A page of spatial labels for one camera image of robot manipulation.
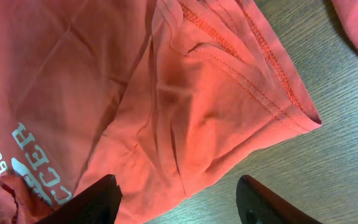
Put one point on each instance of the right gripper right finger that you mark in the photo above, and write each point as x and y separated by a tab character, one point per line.
257	204

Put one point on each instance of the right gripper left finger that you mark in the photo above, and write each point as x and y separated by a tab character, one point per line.
99	203

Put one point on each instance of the orange soccer t-shirt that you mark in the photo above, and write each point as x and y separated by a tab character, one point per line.
167	96

